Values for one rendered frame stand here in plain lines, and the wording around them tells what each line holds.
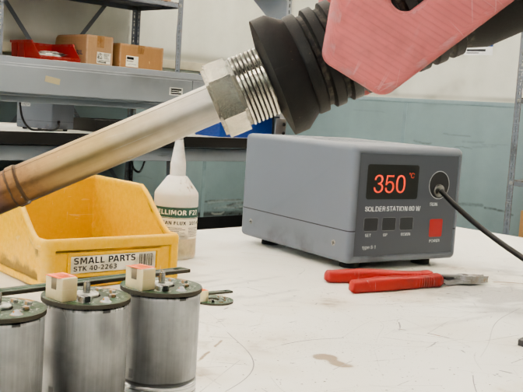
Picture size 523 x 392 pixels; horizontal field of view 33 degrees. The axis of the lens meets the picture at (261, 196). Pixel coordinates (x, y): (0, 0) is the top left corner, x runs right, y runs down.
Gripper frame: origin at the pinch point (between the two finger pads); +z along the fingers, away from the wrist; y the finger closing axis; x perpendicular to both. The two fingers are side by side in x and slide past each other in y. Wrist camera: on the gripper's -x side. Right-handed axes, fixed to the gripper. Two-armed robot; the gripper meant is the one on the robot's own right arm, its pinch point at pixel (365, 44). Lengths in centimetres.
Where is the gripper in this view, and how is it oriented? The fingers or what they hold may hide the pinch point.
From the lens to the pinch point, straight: 18.2
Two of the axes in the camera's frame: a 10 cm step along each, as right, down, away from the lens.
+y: 0.5, 1.0, -9.9
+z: -5.1, 8.5, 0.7
